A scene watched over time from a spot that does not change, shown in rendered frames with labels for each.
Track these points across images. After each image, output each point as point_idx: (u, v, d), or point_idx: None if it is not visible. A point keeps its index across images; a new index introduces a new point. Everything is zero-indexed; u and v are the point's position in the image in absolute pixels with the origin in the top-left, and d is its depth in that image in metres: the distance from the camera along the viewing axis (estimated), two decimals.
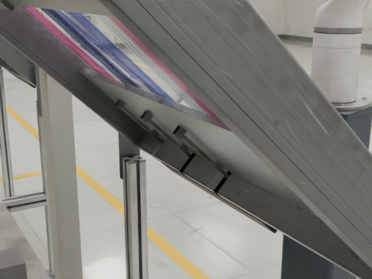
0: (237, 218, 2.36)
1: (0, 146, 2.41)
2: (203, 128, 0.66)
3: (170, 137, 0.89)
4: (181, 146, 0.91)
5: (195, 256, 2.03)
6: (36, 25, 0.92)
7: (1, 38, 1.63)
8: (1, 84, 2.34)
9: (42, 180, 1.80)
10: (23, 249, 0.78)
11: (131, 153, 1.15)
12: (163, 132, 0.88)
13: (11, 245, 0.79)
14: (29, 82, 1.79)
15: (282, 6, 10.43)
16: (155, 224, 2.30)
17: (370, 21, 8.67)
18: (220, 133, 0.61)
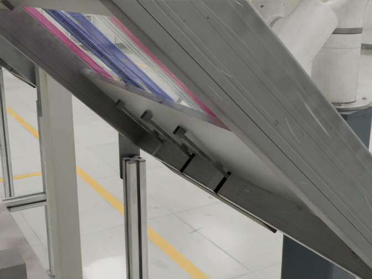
0: (237, 218, 2.36)
1: (0, 146, 2.41)
2: (203, 128, 0.66)
3: (170, 137, 0.89)
4: (181, 146, 0.91)
5: (195, 256, 2.03)
6: (36, 25, 0.92)
7: (1, 38, 1.63)
8: (1, 84, 2.34)
9: (42, 180, 1.80)
10: (23, 249, 0.78)
11: (131, 153, 1.15)
12: (163, 132, 0.88)
13: (11, 245, 0.79)
14: (29, 82, 1.79)
15: None
16: (155, 224, 2.30)
17: (370, 21, 8.67)
18: (220, 133, 0.61)
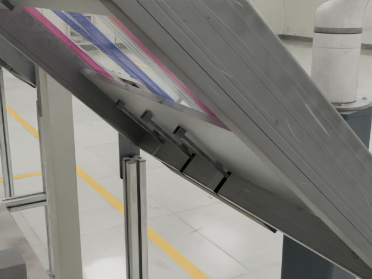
0: (237, 218, 2.36)
1: (0, 146, 2.41)
2: (203, 128, 0.66)
3: (170, 137, 0.89)
4: (181, 146, 0.91)
5: (195, 256, 2.03)
6: (36, 25, 0.92)
7: (1, 38, 1.63)
8: (1, 84, 2.34)
9: (42, 180, 1.80)
10: (23, 249, 0.78)
11: (131, 153, 1.15)
12: (163, 132, 0.88)
13: (11, 245, 0.79)
14: (29, 82, 1.79)
15: (282, 6, 10.43)
16: (155, 224, 2.30)
17: (370, 21, 8.67)
18: (220, 133, 0.61)
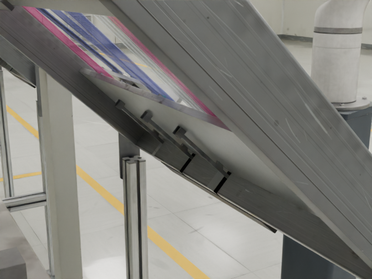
0: (237, 218, 2.36)
1: (0, 146, 2.41)
2: (203, 128, 0.66)
3: (170, 137, 0.89)
4: (181, 146, 0.91)
5: (195, 256, 2.03)
6: (36, 25, 0.92)
7: (1, 38, 1.63)
8: (1, 84, 2.34)
9: (42, 180, 1.80)
10: (23, 249, 0.78)
11: (131, 153, 1.15)
12: (163, 132, 0.88)
13: (11, 245, 0.79)
14: (29, 82, 1.79)
15: (282, 6, 10.43)
16: (155, 224, 2.30)
17: (370, 21, 8.67)
18: (220, 133, 0.61)
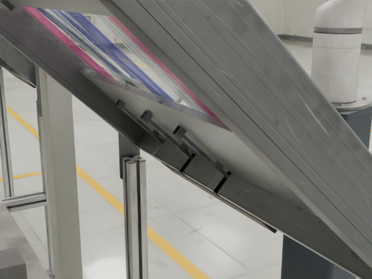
0: (237, 218, 2.36)
1: (0, 146, 2.41)
2: (203, 128, 0.66)
3: (170, 137, 0.89)
4: (181, 146, 0.91)
5: (195, 256, 2.03)
6: (36, 25, 0.92)
7: (1, 38, 1.63)
8: (1, 84, 2.34)
9: (42, 180, 1.80)
10: (23, 249, 0.78)
11: (131, 153, 1.15)
12: (163, 132, 0.88)
13: (11, 245, 0.79)
14: (29, 82, 1.79)
15: (282, 6, 10.43)
16: (155, 224, 2.30)
17: (370, 21, 8.67)
18: (220, 133, 0.61)
